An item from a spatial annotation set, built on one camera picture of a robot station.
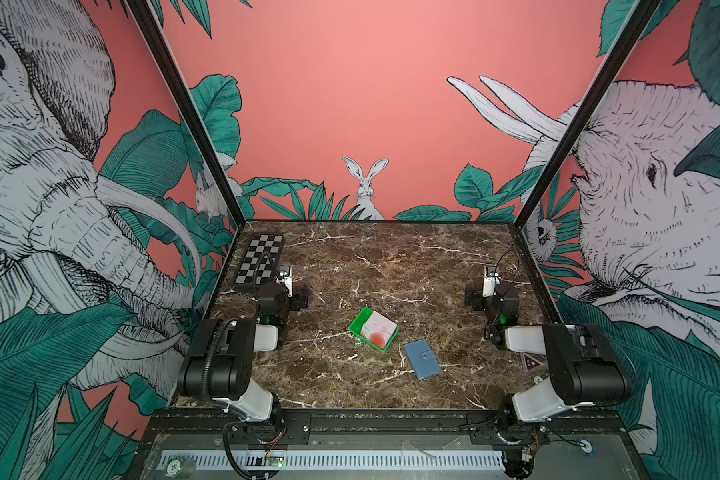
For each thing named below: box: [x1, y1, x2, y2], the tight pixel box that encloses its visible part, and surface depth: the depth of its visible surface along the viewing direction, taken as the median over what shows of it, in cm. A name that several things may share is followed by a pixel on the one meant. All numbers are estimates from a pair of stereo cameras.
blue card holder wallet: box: [404, 339, 442, 380], surface depth 87 cm
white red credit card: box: [360, 310, 398, 350], surface depth 90 cm
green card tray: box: [349, 307, 400, 352], surface depth 90 cm
